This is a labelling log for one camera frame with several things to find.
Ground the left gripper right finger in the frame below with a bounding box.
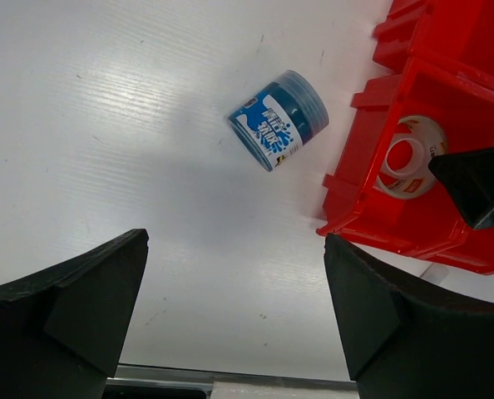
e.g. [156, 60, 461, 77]
[324, 234, 494, 398]

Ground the clear tape roll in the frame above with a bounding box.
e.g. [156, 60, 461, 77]
[381, 134, 425, 178]

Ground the blue white tape roll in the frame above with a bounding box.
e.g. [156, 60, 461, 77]
[227, 70, 329, 172]

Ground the red four-compartment tray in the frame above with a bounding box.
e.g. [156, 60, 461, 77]
[319, 1, 494, 275]

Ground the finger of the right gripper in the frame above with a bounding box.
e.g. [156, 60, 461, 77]
[428, 146, 494, 230]

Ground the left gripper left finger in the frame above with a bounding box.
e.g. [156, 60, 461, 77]
[0, 229, 149, 398]

